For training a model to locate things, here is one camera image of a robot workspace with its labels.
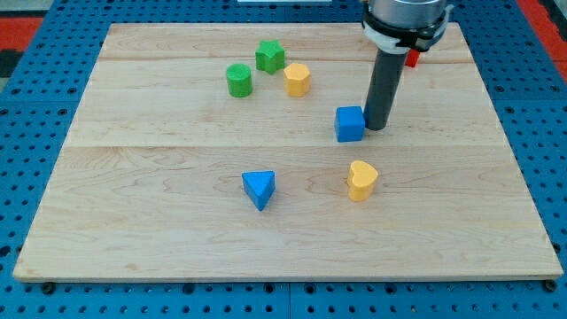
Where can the blue cube block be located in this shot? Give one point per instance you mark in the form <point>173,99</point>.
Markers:
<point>349,124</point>

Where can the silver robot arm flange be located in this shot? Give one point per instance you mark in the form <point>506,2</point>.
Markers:
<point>398,26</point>

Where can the yellow hexagon block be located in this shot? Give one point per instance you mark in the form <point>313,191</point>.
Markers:
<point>297,79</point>

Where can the blue triangle block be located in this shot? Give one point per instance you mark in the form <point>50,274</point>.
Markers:
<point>259,187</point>

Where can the yellow heart block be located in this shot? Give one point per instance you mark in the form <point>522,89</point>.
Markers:
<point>361,180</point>

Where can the light wooden board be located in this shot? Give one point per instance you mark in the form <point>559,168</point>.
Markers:
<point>148,185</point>

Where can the green cylinder block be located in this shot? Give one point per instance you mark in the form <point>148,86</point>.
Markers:
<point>239,80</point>

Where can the green star block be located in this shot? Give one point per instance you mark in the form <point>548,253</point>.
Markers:
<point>269,56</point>

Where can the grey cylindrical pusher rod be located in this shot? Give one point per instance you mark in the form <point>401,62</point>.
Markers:
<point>383,86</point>

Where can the red block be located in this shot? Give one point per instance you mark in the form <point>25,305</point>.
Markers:
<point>412,58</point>

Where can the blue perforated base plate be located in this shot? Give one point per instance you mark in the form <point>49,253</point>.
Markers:
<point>60,46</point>

